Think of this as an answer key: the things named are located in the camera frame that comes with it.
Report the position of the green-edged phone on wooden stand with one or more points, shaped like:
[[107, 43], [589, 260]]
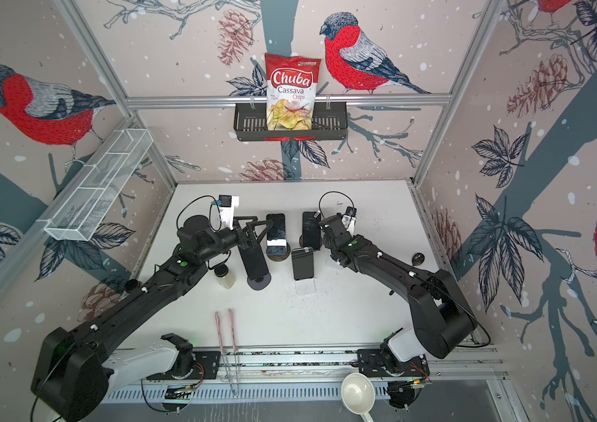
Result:
[[276, 229]]

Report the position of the grey round phone stand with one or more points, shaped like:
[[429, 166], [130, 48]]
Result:
[[260, 283]]

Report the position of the round wooden stand left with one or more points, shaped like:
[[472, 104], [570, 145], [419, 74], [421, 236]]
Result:
[[278, 253]]

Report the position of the purple phone on wooden stand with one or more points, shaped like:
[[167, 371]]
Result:
[[311, 231]]

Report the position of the black phone on grey stand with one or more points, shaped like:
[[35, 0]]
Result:
[[254, 261]]

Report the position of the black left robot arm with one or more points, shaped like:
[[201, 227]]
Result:
[[73, 374]]

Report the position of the black phone with teal edge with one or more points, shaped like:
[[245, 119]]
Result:
[[303, 263]]

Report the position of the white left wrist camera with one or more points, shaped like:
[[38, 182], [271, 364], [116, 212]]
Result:
[[226, 208]]

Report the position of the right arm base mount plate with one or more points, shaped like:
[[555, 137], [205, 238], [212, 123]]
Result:
[[388, 364]]

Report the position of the pink chopstick right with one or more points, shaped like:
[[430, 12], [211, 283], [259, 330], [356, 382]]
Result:
[[233, 337]]

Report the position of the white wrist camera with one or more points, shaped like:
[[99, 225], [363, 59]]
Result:
[[349, 220], [226, 208]]

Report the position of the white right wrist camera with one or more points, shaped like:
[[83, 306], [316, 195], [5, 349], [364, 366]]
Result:
[[349, 220]]

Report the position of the black wire wall basket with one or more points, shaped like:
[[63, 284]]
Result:
[[329, 123]]

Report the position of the white folding phone stand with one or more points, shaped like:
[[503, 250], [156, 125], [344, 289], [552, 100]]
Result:
[[305, 287]]

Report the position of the white mesh wall shelf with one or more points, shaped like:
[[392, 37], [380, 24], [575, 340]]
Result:
[[85, 209]]

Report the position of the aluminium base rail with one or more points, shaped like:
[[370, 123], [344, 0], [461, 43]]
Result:
[[307, 373]]

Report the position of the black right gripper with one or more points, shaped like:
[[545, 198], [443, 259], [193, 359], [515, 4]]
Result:
[[326, 245]]

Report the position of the white ladle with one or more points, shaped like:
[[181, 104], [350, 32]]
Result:
[[358, 395]]

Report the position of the red Chuba cassava chips bag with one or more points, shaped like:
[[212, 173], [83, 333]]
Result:
[[291, 91]]

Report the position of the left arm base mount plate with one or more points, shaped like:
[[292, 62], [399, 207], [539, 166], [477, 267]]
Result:
[[191, 363]]

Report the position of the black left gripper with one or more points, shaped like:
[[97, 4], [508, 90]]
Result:
[[250, 241]]

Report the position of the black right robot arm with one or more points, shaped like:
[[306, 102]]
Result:
[[441, 316]]

